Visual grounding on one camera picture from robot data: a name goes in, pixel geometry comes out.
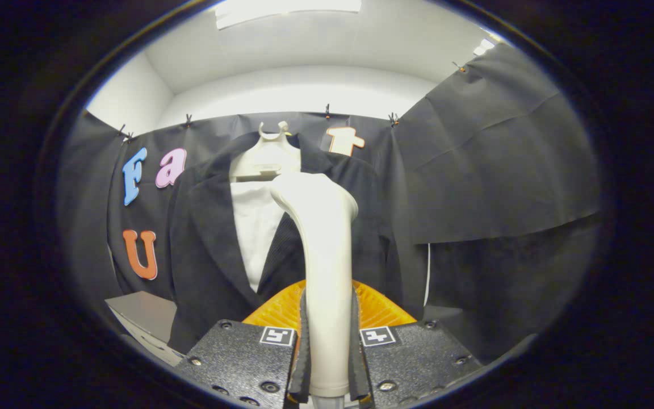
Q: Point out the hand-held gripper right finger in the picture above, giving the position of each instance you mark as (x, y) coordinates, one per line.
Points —
(418, 358)

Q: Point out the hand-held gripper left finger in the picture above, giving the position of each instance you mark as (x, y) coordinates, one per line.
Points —
(236, 358)

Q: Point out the black blazer jacket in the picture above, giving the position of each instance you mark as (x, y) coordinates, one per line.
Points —
(208, 255)

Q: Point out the white garment steamer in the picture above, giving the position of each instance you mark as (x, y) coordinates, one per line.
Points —
(327, 255)

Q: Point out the grey cabinet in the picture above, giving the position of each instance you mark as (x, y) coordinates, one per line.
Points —
(145, 315)

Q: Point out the white mannequin torso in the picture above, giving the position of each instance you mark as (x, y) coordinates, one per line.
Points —
(256, 227)

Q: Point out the black backdrop cloth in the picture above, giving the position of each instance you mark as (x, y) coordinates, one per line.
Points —
(503, 170)

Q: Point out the row of small black clips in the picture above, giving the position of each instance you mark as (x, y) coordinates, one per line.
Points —
(327, 109)

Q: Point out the small ceiling light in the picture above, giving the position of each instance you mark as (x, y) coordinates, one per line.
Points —
(483, 46)

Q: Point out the large ceiling light panel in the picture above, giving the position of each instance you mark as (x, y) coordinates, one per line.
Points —
(287, 8)

